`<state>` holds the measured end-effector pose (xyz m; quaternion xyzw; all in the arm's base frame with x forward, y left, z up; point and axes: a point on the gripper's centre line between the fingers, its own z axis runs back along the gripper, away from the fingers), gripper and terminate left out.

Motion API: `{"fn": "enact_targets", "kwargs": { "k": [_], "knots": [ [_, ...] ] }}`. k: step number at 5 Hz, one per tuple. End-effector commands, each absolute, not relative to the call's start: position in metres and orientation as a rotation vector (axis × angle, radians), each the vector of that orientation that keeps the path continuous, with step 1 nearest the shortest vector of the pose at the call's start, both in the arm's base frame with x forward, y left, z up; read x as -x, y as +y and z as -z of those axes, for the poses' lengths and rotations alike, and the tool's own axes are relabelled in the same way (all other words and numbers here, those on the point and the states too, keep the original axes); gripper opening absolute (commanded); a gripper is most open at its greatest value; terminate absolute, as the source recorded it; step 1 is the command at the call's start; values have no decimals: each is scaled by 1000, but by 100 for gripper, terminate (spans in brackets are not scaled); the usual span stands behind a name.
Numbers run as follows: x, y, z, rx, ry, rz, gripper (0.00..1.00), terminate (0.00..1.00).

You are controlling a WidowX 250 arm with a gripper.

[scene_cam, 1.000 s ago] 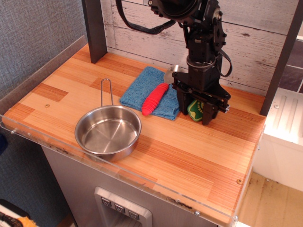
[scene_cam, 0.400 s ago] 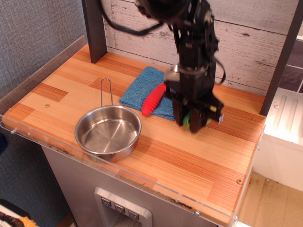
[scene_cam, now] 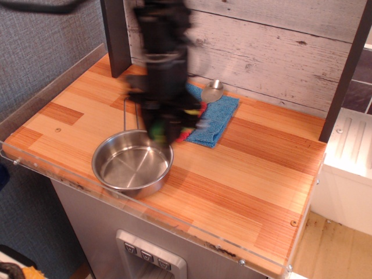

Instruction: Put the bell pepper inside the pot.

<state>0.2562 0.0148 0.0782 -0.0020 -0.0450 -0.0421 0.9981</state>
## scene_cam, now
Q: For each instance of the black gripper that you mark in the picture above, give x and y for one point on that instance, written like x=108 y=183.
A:
x=162 y=96

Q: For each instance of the green toy pepper half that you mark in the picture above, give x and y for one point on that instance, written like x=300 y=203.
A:
x=157 y=132

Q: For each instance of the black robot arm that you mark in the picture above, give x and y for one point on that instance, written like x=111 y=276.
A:
x=163 y=25

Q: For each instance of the stainless steel pan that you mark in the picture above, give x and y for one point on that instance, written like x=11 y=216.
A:
x=129 y=162

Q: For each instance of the blue folded cloth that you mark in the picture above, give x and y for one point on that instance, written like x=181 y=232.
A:
x=214 y=120

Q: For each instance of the silver dispenser button panel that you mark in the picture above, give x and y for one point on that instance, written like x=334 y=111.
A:
x=142 y=259

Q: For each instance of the clear acrylic edge guard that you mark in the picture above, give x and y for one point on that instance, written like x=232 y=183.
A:
x=245 y=198

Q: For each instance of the orange object bottom left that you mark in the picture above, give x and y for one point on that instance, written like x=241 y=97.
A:
x=32 y=273

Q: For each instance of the red handled metal spoon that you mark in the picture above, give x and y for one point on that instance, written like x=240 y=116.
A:
x=212 y=92

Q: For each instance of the dark left shelf post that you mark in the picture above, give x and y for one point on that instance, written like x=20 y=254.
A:
x=113 y=14

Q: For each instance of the dark shelf post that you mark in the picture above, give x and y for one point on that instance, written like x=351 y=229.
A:
x=113 y=14
x=347 y=73

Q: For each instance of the dark right shelf post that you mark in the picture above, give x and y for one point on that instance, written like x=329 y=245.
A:
x=347 y=73

